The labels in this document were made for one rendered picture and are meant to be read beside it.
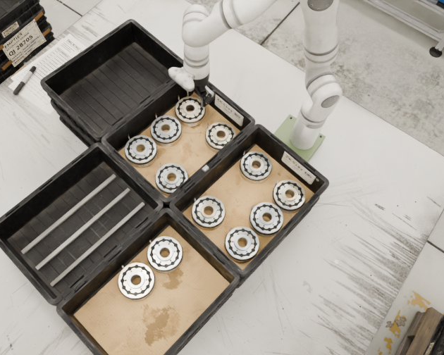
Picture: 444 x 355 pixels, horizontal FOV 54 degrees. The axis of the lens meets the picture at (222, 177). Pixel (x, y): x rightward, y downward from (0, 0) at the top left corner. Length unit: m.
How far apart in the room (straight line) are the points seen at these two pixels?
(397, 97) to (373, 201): 1.30
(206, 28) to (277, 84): 0.73
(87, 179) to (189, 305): 0.51
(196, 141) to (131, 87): 0.31
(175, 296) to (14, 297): 0.52
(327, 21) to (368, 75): 1.81
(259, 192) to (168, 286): 0.40
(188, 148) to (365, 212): 0.66
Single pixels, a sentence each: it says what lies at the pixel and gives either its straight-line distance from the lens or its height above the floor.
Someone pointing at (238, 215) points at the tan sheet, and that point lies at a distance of 1.37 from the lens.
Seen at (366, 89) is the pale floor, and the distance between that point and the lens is 2.81.
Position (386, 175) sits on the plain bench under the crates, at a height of 0.70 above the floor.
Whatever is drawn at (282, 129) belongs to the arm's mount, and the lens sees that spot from 1.63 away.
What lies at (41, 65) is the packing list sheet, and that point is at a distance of 1.90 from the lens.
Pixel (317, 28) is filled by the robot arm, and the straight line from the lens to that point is 1.11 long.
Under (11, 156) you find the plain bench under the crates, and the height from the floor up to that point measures 0.70.
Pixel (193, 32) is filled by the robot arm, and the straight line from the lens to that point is 1.12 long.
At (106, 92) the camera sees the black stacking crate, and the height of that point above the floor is 0.83.
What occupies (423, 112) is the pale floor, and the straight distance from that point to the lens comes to 2.86.
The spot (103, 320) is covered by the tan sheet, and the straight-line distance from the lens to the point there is 1.32.
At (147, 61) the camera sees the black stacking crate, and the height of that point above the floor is 0.83.
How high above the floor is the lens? 2.12
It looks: 65 degrees down
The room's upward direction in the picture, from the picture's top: 8 degrees clockwise
